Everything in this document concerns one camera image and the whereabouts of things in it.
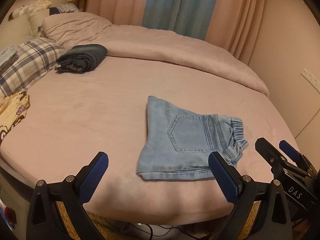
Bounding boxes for light blue denim pants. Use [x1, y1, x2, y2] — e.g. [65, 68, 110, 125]
[137, 96, 249, 181]

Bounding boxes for dark rolled clothing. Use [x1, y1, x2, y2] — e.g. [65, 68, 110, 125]
[55, 44, 107, 74]

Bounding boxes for brown shaggy rug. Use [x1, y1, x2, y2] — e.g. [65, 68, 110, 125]
[55, 202, 227, 239]

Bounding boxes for pink bed sheet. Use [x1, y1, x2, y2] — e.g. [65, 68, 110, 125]
[1, 57, 296, 225]

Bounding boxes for white power strip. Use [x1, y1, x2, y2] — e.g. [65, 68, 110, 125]
[301, 68, 320, 93]

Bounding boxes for yellow cartoon print cloth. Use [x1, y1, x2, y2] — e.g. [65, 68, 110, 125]
[0, 91, 30, 142]

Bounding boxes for pink curtain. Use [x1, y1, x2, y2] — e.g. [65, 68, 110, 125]
[86, 0, 265, 63]

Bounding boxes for pink folded duvet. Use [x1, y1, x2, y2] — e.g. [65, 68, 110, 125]
[97, 24, 270, 96]

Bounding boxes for pink pillow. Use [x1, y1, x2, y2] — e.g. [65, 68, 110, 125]
[42, 12, 112, 50]

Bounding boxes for white plush toy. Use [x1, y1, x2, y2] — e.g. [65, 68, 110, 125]
[8, 0, 52, 21]

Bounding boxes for blue curtain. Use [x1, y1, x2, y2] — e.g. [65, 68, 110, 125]
[142, 0, 217, 40]

